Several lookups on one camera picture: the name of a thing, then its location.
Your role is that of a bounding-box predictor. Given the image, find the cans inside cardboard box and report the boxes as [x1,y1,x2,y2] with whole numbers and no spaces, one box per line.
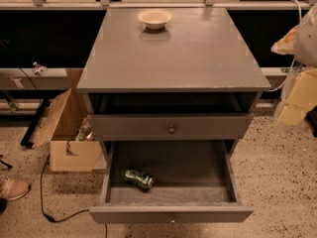
[75,126,95,141]

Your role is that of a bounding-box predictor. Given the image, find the cardboard box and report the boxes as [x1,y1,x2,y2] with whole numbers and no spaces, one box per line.
[32,68,106,172]

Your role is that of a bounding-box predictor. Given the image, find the green soda can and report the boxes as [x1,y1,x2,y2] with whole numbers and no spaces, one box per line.
[125,169,154,190]

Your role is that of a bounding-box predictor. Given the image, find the tan sneaker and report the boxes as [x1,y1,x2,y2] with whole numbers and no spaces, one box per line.
[0,176,31,201]

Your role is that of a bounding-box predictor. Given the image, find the white bowl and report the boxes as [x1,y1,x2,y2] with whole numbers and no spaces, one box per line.
[138,9,172,30]

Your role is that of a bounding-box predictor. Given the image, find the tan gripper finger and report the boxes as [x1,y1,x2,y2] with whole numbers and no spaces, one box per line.
[270,26,298,55]
[276,67,317,127]

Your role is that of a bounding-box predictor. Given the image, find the grey drawer cabinet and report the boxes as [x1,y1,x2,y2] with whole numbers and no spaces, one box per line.
[76,7,272,144]

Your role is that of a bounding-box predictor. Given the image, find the closed grey top drawer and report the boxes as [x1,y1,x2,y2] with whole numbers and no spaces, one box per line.
[87,114,253,141]

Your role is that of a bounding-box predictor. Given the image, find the open grey middle drawer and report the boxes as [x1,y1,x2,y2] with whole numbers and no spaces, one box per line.
[90,140,253,223]

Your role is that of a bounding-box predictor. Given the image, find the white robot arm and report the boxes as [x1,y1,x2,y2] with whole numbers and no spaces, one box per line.
[271,4,317,129]

